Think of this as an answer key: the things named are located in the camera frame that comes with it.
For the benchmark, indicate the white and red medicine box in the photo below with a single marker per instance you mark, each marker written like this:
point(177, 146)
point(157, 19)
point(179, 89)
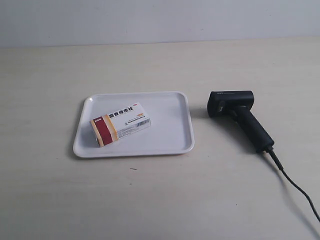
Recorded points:
point(118, 124)

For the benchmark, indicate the black handheld barcode scanner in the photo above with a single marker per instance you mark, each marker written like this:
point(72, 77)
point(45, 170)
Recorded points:
point(237, 105)

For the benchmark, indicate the white rectangular plastic tray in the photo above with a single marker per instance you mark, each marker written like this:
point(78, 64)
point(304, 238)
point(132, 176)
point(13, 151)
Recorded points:
point(170, 132)

